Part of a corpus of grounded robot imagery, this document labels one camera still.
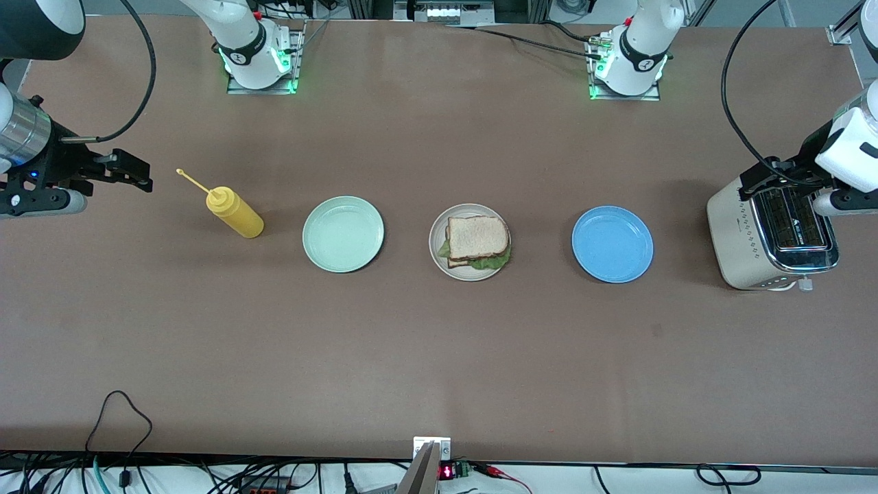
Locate yellow squeeze bottle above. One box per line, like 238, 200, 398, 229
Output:
176, 168, 265, 239

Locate green lettuce leaf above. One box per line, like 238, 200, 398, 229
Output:
438, 239, 513, 271

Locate blue plate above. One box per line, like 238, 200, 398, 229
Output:
571, 206, 654, 284

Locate green plate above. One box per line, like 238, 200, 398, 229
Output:
302, 196, 385, 274

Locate beige plate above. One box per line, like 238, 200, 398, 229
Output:
429, 203, 512, 282

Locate beige toaster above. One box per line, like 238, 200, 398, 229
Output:
707, 163, 841, 292

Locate grey device with white lights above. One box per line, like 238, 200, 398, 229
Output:
394, 0, 496, 25

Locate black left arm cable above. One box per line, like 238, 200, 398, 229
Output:
720, 0, 824, 189

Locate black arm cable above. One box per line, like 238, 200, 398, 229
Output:
58, 0, 158, 143
720, 0, 824, 189

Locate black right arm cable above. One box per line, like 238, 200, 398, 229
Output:
58, 0, 158, 143

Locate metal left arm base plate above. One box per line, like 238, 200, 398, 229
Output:
586, 38, 663, 102

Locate aluminium frame corner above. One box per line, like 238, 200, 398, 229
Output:
827, 0, 865, 45

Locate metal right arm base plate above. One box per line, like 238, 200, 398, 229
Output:
226, 21, 306, 95

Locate looped thin black cable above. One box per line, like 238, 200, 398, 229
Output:
84, 390, 154, 489

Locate long black cable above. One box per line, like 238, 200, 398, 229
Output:
442, 23, 604, 59

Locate coiled black cable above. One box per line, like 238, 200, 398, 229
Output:
696, 464, 762, 486

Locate black cable tangle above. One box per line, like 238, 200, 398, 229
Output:
0, 451, 412, 494

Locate red clip wires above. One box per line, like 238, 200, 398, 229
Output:
473, 463, 534, 494

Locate aluminium camera mount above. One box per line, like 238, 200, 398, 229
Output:
396, 437, 452, 494

